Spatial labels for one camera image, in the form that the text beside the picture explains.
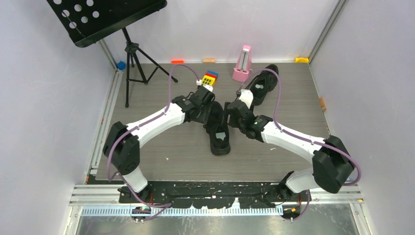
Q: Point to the wooden block right edge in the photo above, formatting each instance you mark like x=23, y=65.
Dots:
x=322, y=104

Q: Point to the black suede sneaker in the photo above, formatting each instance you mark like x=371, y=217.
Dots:
x=262, y=84
x=217, y=129

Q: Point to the tan block on ledge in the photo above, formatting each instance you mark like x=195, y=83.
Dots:
x=209, y=60

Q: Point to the black music stand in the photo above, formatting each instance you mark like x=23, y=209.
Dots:
x=90, y=21

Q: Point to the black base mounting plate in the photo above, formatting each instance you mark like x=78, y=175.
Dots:
x=212, y=195

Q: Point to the yellow toy brick block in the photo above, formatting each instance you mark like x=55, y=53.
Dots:
x=211, y=81

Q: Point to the pink metronome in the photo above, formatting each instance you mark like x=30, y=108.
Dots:
x=242, y=68

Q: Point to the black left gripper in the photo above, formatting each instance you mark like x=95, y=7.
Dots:
x=204, y=118

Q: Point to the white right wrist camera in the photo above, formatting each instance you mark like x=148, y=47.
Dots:
x=246, y=96

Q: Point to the blue toy block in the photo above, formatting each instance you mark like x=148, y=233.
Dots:
x=213, y=73

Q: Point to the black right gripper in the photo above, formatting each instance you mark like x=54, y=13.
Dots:
x=232, y=122

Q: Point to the yellow piece in corner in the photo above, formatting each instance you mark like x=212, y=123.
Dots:
x=301, y=60

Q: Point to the blue piece by stand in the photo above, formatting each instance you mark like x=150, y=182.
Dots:
x=121, y=65

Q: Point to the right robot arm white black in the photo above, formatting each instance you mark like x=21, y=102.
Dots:
x=330, y=162

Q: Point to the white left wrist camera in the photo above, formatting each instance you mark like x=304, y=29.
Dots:
x=204, y=84

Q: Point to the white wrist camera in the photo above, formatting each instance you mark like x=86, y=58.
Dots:
x=204, y=84
x=246, y=96

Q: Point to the orange block on ledge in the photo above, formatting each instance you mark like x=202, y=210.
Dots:
x=177, y=61

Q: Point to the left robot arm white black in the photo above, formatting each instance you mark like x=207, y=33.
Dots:
x=123, y=143

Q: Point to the red toy block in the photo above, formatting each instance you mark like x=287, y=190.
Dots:
x=211, y=75

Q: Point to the aluminium rail frame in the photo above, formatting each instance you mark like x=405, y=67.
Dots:
x=102, y=200

